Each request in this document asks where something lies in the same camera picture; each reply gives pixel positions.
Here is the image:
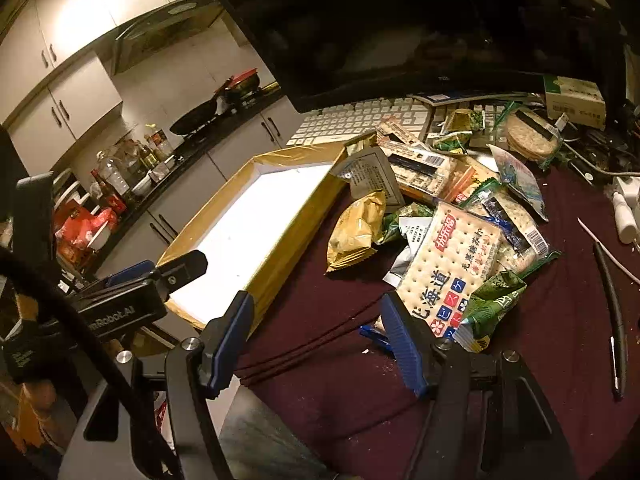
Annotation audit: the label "white cable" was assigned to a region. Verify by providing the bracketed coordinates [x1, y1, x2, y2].
[552, 112, 640, 178]

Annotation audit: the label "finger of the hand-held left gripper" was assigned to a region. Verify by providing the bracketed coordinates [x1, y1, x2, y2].
[150, 249, 209, 294]
[102, 259, 157, 292]

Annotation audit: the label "small green snack packet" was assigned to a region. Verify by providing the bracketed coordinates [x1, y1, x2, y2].
[431, 131, 475, 154]

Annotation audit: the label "red pot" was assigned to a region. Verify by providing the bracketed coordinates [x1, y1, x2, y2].
[220, 68, 262, 104]

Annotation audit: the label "yellow-green small snack packet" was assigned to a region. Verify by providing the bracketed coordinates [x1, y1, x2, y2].
[440, 108, 487, 137]

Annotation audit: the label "black cable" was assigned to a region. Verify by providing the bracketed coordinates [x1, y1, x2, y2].
[0, 245, 173, 480]

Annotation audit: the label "grey paper snack packet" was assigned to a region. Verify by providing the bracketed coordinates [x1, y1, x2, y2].
[332, 146, 406, 208]

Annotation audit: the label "silver-white snack packet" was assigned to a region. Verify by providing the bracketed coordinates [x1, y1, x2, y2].
[384, 217, 437, 287]

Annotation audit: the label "black-label square cracker packet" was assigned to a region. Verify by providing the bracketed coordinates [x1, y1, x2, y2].
[377, 137, 476, 202]

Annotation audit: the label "range hood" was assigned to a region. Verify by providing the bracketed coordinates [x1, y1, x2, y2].
[110, 0, 227, 77]

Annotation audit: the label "green and white carton box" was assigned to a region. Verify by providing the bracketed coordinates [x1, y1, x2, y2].
[543, 75, 607, 129]

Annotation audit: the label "golden yellow snack packet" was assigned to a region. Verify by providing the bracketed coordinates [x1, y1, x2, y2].
[326, 191, 387, 274]

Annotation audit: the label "white keyboard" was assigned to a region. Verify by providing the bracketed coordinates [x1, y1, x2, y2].
[286, 96, 511, 150]

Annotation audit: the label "dark red tablecloth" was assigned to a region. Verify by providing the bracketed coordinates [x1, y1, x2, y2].
[232, 160, 640, 480]

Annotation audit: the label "small black-label cracker packet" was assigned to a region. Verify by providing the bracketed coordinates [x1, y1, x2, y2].
[375, 116, 431, 150]

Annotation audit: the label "pile of snack packets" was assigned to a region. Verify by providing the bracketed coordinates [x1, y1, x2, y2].
[375, 202, 503, 356]

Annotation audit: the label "blue notebook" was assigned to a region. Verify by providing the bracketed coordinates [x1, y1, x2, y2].
[410, 91, 546, 107]

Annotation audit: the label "blue-white picture snack packet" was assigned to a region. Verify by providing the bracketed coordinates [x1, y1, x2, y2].
[487, 144, 550, 222]

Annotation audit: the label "yellow-taped white tray box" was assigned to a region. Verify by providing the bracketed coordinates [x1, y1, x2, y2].
[156, 141, 351, 331]

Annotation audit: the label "cooking oil bottles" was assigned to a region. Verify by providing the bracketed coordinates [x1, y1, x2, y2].
[135, 124, 176, 170]

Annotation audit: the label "orange cracker packet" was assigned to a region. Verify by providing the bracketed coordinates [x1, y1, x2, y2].
[400, 157, 496, 206]

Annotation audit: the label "clear plastic bottle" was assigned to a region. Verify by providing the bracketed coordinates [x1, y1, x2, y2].
[97, 150, 133, 200]

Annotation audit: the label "white plastic bottle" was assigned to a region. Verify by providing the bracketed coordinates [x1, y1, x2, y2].
[611, 176, 640, 245]

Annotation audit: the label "green leaf-print snack packet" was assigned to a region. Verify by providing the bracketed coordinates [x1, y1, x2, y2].
[452, 270, 528, 354]

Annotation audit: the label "black computer monitor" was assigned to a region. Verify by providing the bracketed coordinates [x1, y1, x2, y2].
[204, 0, 627, 114]

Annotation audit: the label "round cracker packet green ends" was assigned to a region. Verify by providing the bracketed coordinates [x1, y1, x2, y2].
[501, 104, 572, 167]

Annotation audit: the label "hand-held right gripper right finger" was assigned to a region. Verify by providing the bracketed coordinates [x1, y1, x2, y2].
[380, 291, 581, 480]

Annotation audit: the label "black pen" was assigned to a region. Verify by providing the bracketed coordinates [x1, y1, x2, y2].
[593, 241, 629, 401]

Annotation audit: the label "small blue snack packet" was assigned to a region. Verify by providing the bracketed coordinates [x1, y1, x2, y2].
[359, 324, 397, 357]

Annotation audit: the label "white base cabinets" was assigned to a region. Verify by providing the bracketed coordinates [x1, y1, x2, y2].
[95, 95, 311, 281]

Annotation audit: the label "dark-label cracker packet green ends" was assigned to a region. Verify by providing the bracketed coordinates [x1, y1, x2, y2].
[460, 180, 562, 277]

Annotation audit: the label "black kitchen countertop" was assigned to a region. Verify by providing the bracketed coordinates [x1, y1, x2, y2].
[65, 80, 283, 281]

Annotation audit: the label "red gift packages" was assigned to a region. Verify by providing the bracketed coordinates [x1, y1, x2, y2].
[52, 199, 121, 267]

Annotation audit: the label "black wok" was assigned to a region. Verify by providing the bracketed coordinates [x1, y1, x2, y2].
[169, 96, 224, 137]

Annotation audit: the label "pink thin stick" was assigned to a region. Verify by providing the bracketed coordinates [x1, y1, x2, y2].
[577, 217, 640, 286]

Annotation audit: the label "crumpled green snack packet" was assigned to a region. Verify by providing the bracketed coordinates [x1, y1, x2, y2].
[379, 202, 434, 244]

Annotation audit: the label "white wall cabinets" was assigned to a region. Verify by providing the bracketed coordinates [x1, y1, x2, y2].
[0, 0, 211, 156]

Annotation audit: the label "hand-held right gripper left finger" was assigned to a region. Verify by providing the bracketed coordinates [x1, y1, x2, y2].
[57, 290, 256, 480]

